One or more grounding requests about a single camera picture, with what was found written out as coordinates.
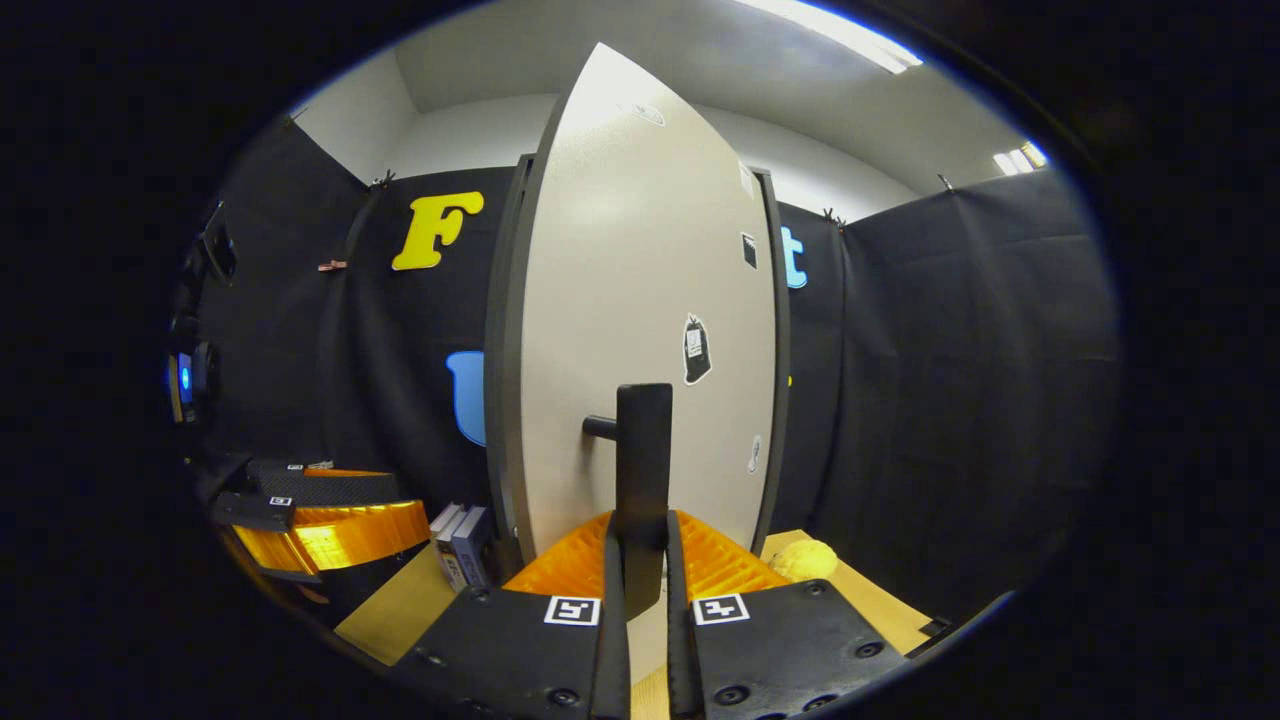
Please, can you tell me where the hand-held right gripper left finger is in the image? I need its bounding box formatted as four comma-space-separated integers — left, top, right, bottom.
385, 510, 633, 720

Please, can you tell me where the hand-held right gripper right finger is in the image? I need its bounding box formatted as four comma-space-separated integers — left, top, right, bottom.
665, 510, 906, 720

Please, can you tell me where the black door handle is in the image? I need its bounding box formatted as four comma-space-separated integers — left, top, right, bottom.
583, 383, 674, 621

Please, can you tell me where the dark grey cabinet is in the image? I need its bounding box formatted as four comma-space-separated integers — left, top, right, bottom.
483, 153, 794, 586

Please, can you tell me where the beige cabinet door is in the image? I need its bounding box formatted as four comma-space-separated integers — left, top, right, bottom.
497, 42, 781, 691

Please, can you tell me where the grey blue small box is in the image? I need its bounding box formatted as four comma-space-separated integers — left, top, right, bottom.
450, 506, 493, 589

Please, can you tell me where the yellow round bun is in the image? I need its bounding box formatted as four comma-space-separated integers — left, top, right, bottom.
768, 538, 839, 583

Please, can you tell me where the black backdrop cloth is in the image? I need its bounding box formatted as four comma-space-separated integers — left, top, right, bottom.
170, 118, 1121, 626

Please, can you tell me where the small ceiling light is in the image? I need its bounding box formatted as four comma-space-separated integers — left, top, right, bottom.
992, 140, 1049, 177

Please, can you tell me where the long ceiling light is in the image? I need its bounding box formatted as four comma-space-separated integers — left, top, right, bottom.
740, 0, 923, 75

